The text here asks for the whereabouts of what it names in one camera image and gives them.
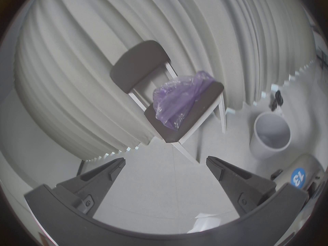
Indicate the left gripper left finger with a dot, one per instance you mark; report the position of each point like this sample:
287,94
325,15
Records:
97,186

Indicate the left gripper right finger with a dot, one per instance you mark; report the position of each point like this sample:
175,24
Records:
235,188

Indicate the clear printed wrapper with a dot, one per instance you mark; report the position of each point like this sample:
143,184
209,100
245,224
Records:
279,111

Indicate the black plastic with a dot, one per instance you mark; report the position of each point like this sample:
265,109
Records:
276,97

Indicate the purple plastic bag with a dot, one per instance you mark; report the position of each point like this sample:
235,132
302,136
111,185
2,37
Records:
176,99

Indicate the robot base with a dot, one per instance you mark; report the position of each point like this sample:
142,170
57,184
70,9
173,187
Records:
307,165

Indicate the white trash bin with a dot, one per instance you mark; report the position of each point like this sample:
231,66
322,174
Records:
261,147

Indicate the grey padded white chair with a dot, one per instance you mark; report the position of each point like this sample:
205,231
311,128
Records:
138,65

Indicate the white curtain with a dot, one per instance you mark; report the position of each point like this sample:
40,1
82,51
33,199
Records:
64,60
256,47

